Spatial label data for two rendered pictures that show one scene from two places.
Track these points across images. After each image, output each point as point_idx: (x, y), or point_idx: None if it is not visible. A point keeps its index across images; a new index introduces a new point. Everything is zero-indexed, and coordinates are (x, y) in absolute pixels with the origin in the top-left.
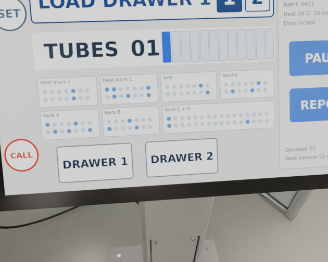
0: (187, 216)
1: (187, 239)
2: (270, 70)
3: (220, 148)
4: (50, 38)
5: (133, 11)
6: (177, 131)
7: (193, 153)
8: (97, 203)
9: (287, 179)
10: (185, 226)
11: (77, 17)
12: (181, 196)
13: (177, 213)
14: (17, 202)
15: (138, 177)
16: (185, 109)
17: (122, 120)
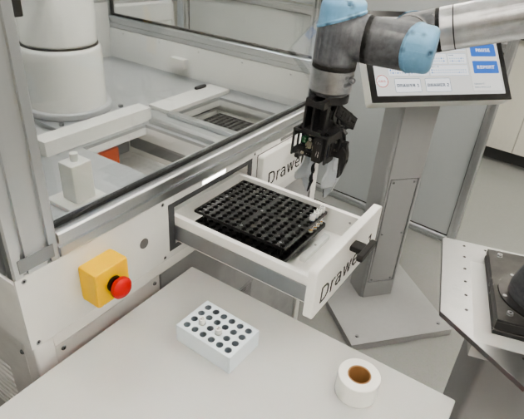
0: (416, 155)
1: (411, 181)
2: (464, 54)
3: (451, 81)
4: None
5: None
6: (435, 75)
7: (442, 83)
8: (410, 101)
9: (477, 95)
10: (413, 165)
11: None
12: (440, 100)
13: (412, 151)
14: (382, 99)
15: (423, 91)
16: (437, 66)
17: None
